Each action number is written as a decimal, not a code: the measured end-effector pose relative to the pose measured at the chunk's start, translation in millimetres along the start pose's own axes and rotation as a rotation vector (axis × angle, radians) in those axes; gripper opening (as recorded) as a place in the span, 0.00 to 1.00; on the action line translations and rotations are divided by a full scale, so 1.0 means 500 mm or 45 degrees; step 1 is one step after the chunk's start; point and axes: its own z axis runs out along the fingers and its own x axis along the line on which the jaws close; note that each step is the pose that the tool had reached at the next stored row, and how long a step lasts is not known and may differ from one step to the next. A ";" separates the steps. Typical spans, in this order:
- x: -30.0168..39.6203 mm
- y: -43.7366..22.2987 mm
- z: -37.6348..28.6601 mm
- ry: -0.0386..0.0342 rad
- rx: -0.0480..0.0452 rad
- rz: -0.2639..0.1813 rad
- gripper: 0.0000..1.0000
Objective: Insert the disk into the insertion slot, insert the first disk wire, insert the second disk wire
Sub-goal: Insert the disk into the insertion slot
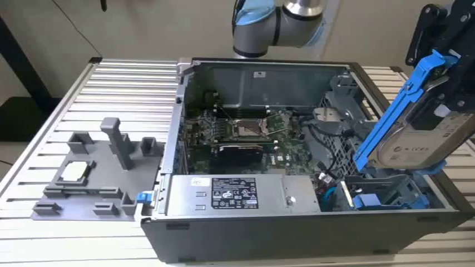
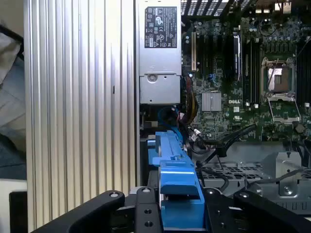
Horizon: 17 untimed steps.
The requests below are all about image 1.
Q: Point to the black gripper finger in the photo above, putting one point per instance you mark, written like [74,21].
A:
[428,16]
[462,69]

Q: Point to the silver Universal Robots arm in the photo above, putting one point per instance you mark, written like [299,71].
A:
[257,33]

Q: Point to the grey metal disk bay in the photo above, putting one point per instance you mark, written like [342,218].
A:
[334,155]

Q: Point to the white case sticker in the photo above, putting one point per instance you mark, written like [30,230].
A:
[259,74]

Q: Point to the green motherboard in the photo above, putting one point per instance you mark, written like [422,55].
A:
[290,155]

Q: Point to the black RAM slots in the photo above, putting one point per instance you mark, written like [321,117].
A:
[245,110]

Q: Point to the CPU socket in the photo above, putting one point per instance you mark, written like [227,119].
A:
[243,128]

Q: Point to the thin metal locking lever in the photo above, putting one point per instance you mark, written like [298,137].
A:
[225,111]

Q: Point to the black graphics card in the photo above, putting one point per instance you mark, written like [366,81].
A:
[239,153]

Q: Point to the silver power supply unit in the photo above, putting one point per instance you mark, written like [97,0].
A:
[259,194]

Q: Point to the open black PC case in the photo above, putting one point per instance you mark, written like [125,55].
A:
[297,239]

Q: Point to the black table corner cap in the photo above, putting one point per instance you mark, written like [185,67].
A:
[95,59]

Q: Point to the blue case latch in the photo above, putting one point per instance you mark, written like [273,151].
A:
[145,198]

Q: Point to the grey parts rack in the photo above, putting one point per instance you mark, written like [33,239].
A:
[107,178]

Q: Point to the silver CPU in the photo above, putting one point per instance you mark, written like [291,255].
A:
[75,170]

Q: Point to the silver metal latch bracket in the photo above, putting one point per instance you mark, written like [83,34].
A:
[330,114]

